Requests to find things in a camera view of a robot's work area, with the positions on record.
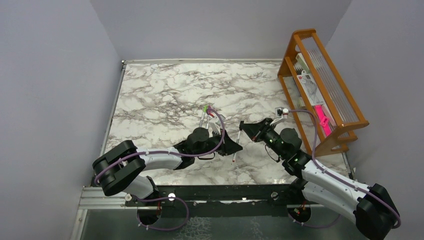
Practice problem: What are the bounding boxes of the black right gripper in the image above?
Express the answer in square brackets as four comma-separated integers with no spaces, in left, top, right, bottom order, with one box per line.
[240,117,287,159]

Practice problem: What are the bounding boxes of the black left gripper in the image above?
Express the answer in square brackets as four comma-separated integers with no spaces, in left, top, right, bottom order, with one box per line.
[194,128,242,157]

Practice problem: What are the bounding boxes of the white marker pen green tip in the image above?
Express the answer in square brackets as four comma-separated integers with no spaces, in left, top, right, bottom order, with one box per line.
[198,111,206,128]

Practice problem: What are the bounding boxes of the white marker pen red end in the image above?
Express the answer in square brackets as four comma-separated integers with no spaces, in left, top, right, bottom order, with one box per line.
[232,129,242,163]

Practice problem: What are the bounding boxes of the black pen cap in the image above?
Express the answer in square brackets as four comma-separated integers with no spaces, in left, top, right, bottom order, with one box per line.
[239,120,244,131]

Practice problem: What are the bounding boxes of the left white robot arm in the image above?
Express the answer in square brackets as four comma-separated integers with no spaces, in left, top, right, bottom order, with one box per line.
[92,127,243,206]

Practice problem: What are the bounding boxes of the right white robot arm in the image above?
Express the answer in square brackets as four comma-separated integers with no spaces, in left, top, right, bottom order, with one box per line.
[239,118,400,240]

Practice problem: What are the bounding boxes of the white packaged item in rack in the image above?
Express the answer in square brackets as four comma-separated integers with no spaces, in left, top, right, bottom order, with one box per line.
[294,53,325,106]

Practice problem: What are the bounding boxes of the orange wooden rack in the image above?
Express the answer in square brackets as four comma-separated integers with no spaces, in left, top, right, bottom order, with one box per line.
[277,28,369,156]

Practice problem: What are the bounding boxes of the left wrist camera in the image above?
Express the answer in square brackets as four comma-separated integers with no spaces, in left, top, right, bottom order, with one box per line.
[208,112,222,135]

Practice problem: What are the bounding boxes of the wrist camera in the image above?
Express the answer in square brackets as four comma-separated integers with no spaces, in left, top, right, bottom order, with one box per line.
[208,112,222,135]
[275,107,290,119]

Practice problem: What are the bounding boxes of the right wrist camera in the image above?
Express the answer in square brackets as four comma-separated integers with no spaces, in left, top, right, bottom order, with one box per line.
[275,107,290,119]

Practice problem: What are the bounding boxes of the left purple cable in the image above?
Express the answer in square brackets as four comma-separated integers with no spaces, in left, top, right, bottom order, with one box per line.
[94,105,226,232]

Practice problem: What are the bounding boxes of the purple cable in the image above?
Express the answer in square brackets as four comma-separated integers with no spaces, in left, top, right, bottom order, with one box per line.
[286,109,402,230]
[94,105,226,232]

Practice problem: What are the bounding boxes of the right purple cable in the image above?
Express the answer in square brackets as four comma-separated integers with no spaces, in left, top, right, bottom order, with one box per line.
[286,109,402,230]

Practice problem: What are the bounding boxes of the black mounting rail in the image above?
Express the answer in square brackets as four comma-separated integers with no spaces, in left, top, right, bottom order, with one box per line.
[125,179,306,218]

